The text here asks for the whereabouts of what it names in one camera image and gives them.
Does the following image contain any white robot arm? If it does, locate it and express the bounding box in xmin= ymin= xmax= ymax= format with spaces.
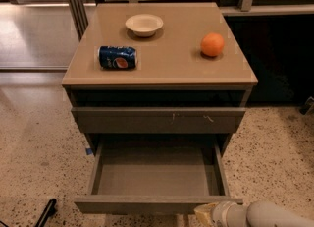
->
xmin=194 ymin=201 xmax=314 ymax=227

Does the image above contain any grey drawer cabinet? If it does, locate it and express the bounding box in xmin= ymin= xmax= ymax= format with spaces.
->
xmin=62 ymin=3 xmax=257 ymax=151

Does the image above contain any grey top drawer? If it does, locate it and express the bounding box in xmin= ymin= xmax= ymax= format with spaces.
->
xmin=72 ymin=107 xmax=245 ymax=134

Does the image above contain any blue tape piece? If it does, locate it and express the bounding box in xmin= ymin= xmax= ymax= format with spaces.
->
xmin=85 ymin=148 xmax=93 ymax=155

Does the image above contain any black object on floor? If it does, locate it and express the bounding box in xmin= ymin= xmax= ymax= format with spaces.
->
xmin=34 ymin=199 xmax=57 ymax=227

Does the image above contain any orange fruit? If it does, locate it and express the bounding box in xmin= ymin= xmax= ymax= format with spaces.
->
xmin=200 ymin=32 xmax=225 ymax=57

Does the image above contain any blue pepsi can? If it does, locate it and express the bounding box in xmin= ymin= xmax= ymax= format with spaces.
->
xmin=98 ymin=46 xmax=137 ymax=70

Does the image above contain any white bowl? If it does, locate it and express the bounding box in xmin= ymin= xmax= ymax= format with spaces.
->
xmin=125 ymin=14 xmax=164 ymax=37

